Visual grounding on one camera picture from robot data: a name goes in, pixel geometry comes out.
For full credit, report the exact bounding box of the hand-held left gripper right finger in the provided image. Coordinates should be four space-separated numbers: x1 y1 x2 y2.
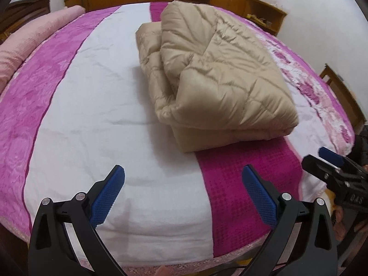
239 165 338 276

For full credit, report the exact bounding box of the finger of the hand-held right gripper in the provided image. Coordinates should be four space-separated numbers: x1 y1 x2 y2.
319 147 360 170
302 155 337 179

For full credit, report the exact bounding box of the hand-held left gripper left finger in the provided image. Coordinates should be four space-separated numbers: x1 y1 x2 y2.
28 165 125 276

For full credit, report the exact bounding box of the beige puffer jacket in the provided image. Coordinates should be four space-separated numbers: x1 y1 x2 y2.
135 1 299 153

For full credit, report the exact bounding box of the wooden chair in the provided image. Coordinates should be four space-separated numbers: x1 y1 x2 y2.
319 63 367 134

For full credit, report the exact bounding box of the pink and white striped bedspread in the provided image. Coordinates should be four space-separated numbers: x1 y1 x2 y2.
0 1 355 269

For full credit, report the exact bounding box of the pink rolled quilt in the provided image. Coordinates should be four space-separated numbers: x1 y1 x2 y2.
0 5 86 92

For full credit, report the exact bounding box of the dark wooden headboard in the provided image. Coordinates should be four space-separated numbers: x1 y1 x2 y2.
0 0 52 45

